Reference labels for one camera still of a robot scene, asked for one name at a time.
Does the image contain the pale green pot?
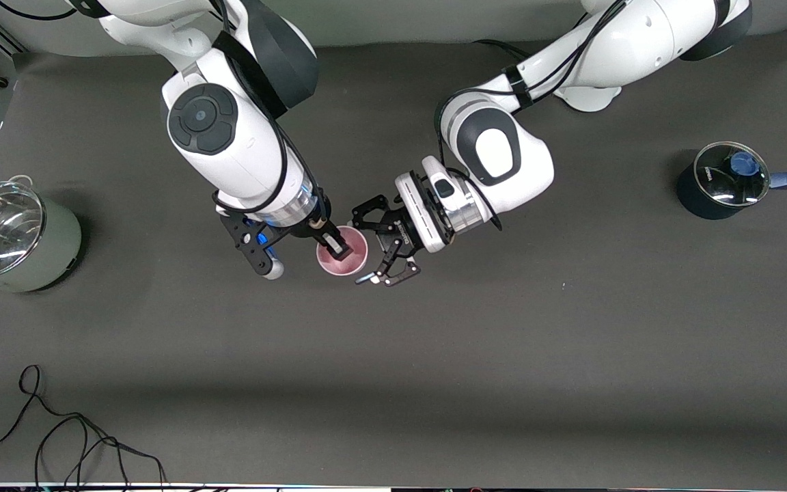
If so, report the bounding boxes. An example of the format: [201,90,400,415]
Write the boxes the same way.
[0,176,83,296]

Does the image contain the dark blue saucepan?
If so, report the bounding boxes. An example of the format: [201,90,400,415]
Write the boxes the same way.
[676,141,787,221]

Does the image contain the thin black loose cable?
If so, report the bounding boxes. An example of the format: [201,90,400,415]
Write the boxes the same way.
[0,364,167,487]

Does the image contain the black left arm base cables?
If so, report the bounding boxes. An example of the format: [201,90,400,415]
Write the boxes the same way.
[473,39,538,64]

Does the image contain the black cable along right arm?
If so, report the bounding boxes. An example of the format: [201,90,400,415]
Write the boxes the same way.
[212,0,326,213]

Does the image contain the glass lid with steel knob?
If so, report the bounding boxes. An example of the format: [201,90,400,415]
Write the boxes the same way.
[0,181,46,279]

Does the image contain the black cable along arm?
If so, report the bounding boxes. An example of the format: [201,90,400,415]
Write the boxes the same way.
[212,0,326,213]
[433,0,630,236]

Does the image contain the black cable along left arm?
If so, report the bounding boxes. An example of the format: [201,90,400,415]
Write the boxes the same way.
[433,0,630,236]

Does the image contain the glass lid with blue knob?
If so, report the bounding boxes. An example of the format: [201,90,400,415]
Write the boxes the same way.
[694,141,771,207]

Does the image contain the dark grey table mat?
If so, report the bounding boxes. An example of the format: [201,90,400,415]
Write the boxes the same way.
[0,27,787,487]

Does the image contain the pink plastic cup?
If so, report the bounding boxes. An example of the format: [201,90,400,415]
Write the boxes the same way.
[316,225,370,277]

